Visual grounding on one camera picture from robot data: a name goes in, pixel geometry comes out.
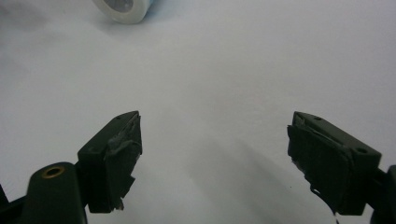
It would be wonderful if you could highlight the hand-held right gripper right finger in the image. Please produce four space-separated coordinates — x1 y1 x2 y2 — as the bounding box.
287 111 383 217

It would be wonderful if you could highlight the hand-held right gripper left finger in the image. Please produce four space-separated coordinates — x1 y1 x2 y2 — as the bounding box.
77 110 144 215

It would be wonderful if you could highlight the white tape roll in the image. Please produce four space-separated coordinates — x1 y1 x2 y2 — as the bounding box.
92 0 154 25

